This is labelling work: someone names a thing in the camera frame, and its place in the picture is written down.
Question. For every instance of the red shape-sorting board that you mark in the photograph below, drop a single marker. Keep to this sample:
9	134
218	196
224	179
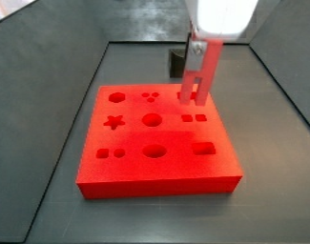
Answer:
152	147

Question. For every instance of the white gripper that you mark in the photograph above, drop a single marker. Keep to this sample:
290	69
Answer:
216	19

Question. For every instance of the red double-square peg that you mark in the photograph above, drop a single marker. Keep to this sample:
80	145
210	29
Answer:
202	76

